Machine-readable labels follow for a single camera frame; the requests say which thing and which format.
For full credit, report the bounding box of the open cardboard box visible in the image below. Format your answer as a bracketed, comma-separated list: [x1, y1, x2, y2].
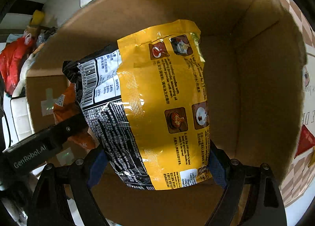
[24, 0, 308, 226]

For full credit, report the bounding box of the orange snack bag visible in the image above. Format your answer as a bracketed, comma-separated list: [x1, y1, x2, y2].
[52, 83, 99, 151]

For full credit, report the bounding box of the cookie picture snack pack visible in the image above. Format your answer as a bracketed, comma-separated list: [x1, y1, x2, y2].
[302, 66, 310, 91]

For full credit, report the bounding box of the white chair near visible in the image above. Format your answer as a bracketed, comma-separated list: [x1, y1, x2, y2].
[2, 93, 34, 146]

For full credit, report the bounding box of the yellow black noodle pack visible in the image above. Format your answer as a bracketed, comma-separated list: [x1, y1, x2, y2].
[62, 20, 211, 190]

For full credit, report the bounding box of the white goose plush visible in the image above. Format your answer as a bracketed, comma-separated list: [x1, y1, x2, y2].
[12, 53, 36, 98]

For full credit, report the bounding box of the red plastic bag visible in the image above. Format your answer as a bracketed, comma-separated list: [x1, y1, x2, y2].
[1, 34, 36, 95]

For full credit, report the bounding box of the yellow bag on floor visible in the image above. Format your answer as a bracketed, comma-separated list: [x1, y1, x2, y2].
[29, 10, 45, 26]

